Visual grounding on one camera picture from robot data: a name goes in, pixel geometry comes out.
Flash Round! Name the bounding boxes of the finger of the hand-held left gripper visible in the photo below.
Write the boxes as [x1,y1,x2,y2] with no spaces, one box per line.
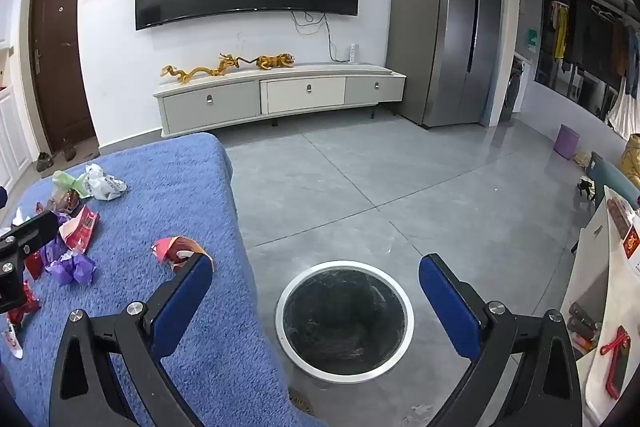
[0,211,58,255]
[0,254,27,314]

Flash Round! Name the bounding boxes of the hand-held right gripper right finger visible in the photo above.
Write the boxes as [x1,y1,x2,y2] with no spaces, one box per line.
[419,253,583,427]

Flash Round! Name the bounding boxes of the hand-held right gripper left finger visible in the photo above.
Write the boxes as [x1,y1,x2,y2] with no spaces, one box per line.
[49,252,215,427]

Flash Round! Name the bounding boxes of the dark red wrapper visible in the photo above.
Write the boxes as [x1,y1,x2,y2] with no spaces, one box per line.
[6,279,42,325]

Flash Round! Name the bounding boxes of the small purple wrapper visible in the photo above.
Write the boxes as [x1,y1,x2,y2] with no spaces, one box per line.
[42,213,72,260]

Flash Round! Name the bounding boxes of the red gold wrapper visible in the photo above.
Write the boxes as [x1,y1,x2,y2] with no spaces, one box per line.
[151,236,215,274]

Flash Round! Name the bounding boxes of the white red wrapper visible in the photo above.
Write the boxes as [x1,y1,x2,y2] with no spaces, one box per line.
[0,324,24,359]

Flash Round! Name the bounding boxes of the round white trash bin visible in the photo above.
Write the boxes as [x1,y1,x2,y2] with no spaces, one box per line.
[276,259,415,383]

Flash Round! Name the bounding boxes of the brown snack wrapper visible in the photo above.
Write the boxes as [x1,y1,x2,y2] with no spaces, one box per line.
[49,188,82,215]

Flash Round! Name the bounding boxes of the red white snack packet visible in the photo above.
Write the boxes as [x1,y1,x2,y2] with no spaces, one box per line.
[59,206,101,255]

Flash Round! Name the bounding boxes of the green crumpled wrapper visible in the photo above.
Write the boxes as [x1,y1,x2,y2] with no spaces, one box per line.
[51,169,90,198]

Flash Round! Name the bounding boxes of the white crumpled plastic bag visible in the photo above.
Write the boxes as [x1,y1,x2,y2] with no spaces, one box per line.
[86,163,127,201]

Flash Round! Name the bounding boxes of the white side cupboard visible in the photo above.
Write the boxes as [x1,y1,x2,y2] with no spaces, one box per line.
[0,82,32,190]

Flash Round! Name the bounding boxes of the blue fluffy blanket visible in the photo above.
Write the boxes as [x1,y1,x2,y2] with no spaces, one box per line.
[0,133,326,427]

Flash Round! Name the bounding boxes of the dark brown packets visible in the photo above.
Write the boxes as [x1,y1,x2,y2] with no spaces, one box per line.
[567,302,599,349]

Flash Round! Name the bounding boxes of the white side table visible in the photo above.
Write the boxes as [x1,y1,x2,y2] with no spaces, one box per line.
[560,186,640,427]

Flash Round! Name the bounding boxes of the brown entrance door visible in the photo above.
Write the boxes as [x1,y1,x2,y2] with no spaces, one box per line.
[27,0,97,155]

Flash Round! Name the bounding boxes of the red box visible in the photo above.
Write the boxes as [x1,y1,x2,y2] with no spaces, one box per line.
[606,196,640,259]

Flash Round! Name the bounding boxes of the purple plastic bucket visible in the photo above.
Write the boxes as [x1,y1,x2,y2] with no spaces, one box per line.
[554,124,581,159]

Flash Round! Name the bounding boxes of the teal chair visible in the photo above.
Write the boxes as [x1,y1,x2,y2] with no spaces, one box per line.
[589,152,640,210]

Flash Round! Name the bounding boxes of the golden dragon figurine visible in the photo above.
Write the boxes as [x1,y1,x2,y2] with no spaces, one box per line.
[160,53,256,84]

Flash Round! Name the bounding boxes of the white television cabinet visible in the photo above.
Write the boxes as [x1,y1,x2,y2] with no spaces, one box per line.
[153,63,407,138]

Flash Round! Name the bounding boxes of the golden tiger figurine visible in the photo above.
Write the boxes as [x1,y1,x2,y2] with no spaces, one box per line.
[251,52,297,70]

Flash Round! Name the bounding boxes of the white hanging cloth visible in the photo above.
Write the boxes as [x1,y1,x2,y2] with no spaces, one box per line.
[611,77,640,140]

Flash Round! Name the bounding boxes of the grey double-door refrigerator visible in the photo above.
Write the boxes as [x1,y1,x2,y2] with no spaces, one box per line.
[386,0,503,128]

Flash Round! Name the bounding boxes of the yellow hanging garment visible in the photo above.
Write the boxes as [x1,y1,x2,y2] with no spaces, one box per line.
[551,2,571,60]

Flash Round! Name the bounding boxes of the red strap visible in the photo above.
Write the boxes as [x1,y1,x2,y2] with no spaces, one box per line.
[600,326,632,400]

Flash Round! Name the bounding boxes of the black television cable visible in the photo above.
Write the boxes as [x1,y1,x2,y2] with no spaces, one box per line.
[291,11,353,62]

